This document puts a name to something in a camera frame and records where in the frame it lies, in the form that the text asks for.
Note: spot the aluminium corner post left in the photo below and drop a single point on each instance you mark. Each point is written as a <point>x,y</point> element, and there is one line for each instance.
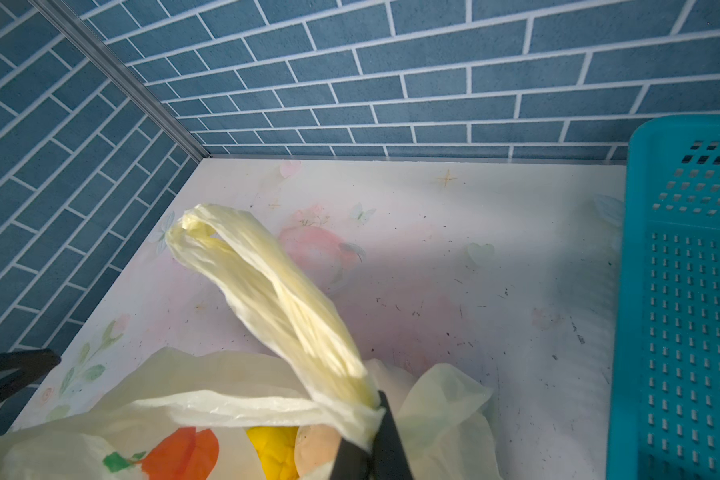
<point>85,40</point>

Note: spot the beige toy fruit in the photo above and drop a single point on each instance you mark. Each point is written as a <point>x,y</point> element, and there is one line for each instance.
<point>315,445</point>

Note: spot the teal perforated plastic basket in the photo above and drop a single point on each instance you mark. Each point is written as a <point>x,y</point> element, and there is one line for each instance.
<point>665,399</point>

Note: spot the yellow toy fruit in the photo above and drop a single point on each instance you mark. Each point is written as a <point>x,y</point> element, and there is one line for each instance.
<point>275,447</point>

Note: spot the yellow printed plastic bag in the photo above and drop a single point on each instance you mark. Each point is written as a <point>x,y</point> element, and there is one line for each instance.
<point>179,416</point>

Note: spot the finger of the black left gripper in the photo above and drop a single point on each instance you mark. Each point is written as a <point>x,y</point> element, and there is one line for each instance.
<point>21,368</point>

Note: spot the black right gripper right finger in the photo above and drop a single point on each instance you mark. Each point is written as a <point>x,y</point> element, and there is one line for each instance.
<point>388,460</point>

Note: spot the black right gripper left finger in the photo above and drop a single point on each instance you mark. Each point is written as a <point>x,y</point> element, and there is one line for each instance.
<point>351,463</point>

